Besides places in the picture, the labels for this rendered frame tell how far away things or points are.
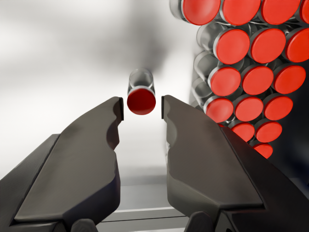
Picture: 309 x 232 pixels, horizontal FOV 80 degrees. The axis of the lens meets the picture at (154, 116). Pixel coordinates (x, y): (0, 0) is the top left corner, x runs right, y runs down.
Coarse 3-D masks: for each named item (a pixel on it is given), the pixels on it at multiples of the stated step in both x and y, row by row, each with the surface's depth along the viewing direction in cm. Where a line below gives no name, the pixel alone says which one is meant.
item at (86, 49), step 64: (0, 0) 13; (64, 0) 13; (128, 0) 14; (0, 64) 15; (64, 64) 16; (128, 64) 16; (192, 64) 16; (0, 128) 19; (64, 128) 19; (128, 128) 20; (128, 192) 24
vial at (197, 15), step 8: (176, 0) 12; (184, 0) 10; (192, 0) 10; (200, 0) 10; (208, 0) 10; (216, 0) 10; (176, 8) 12; (184, 8) 10; (192, 8) 10; (200, 8) 10; (208, 8) 10; (216, 8) 10; (176, 16) 13; (184, 16) 10; (192, 16) 10; (200, 16) 10; (208, 16) 10; (200, 24) 10
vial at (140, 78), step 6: (132, 72) 16; (138, 72) 15; (144, 72) 15; (150, 72) 16; (132, 78) 14; (138, 78) 14; (144, 78) 14; (150, 78) 15; (132, 84) 14; (138, 84) 13; (144, 84) 13; (150, 84) 14; (132, 90) 13; (150, 90) 13
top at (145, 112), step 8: (144, 88) 13; (128, 96) 13; (136, 96) 13; (144, 96) 13; (152, 96) 13; (128, 104) 13; (136, 104) 13; (144, 104) 13; (152, 104) 13; (136, 112) 13; (144, 112) 13
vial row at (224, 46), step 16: (224, 0) 10; (240, 0) 10; (256, 0) 10; (224, 16) 10; (240, 16) 10; (208, 32) 13; (224, 32) 11; (240, 32) 11; (208, 48) 13; (224, 48) 11; (240, 48) 11; (208, 64) 13; (224, 64) 13; (208, 80) 13; (224, 80) 12; (240, 80) 12; (208, 96) 14; (224, 96) 14; (208, 112) 14; (224, 112) 14
